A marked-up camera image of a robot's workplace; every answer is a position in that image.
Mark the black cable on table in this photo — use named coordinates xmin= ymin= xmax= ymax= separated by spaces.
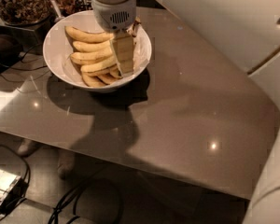
xmin=0 ymin=44 xmax=49 ymax=82

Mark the beige slipper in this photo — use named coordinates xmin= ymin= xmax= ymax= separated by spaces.
xmin=57 ymin=149 xmax=76 ymax=179
xmin=17 ymin=139 xmax=41 ymax=157

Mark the yellow banana bunch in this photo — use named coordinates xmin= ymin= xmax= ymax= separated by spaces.
xmin=64 ymin=16 xmax=142 ymax=88

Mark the white ceramic bowl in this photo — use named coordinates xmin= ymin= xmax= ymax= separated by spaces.
xmin=43 ymin=10 xmax=152 ymax=93

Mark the dark tray with snacks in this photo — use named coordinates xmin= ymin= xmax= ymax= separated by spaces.
xmin=56 ymin=0 xmax=91 ymax=17

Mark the right beige slipper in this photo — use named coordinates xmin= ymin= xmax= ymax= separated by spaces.
xmin=57 ymin=149 xmax=76 ymax=179

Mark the dark round object left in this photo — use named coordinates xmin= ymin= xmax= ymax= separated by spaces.
xmin=0 ymin=35 xmax=23 ymax=73

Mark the left beige slipper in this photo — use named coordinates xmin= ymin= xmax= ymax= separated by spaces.
xmin=17 ymin=139 xmax=41 ymax=157

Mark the black floor cable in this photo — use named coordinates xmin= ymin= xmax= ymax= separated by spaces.
xmin=47 ymin=171 xmax=125 ymax=224

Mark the glass jar of nuts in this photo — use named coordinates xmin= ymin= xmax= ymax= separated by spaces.
xmin=0 ymin=0 xmax=50 ymax=26

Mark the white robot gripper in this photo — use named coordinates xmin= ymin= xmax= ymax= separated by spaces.
xmin=91 ymin=0 xmax=136 ymax=77

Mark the white spoon handle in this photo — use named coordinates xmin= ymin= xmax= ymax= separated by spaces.
xmin=50 ymin=0 xmax=63 ymax=23

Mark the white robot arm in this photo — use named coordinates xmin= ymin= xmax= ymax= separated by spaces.
xmin=92 ymin=0 xmax=280 ymax=224

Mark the silver power box on floor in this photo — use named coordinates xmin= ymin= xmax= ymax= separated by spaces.
xmin=0 ymin=169 xmax=21 ymax=214

